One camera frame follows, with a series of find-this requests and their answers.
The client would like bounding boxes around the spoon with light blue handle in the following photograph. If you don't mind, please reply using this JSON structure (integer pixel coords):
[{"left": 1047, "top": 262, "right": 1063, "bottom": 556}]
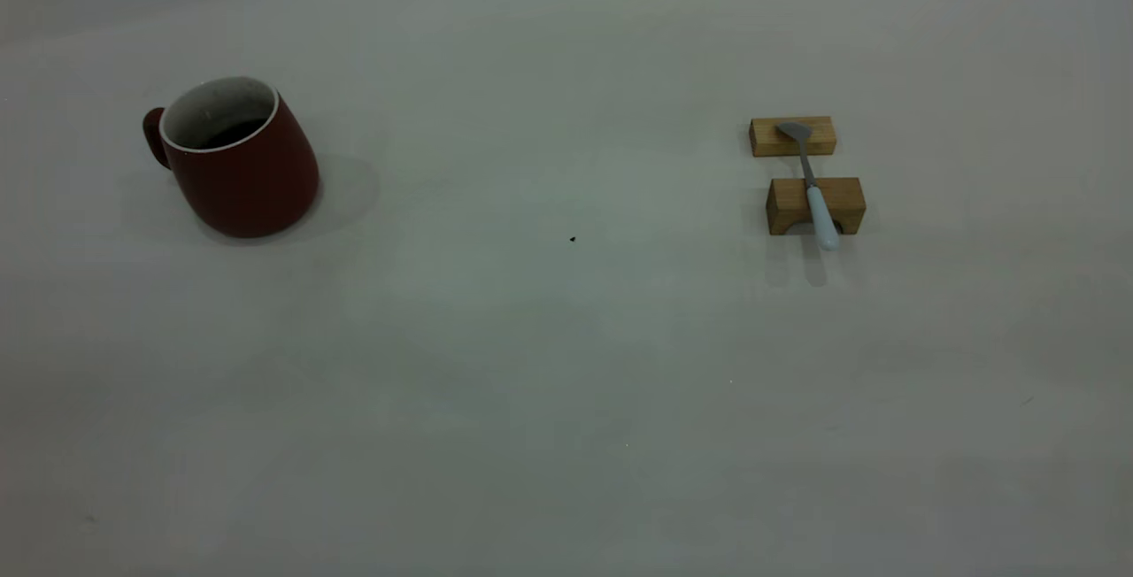
[{"left": 776, "top": 121, "right": 840, "bottom": 252}]

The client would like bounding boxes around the red ceramic cup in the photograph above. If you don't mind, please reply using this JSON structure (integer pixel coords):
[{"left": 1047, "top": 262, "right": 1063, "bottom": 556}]
[{"left": 143, "top": 75, "right": 320, "bottom": 239}]

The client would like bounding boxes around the dark coffee liquid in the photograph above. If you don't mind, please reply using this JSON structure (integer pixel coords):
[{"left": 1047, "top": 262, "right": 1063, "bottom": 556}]
[{"left": 202, "top": 119, "right": 266, "bottom": 150}]

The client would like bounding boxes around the arched wooden block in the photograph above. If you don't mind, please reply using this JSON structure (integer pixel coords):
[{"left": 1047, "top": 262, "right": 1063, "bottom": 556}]
[{"left": 767, "top": 177, "right": 867, "bottom": 236}]

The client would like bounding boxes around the rectangular wooden block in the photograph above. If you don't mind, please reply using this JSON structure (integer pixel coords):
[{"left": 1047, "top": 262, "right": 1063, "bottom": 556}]
[{"left": 750, "top": 116, "right": 837, "bottom": 158}]

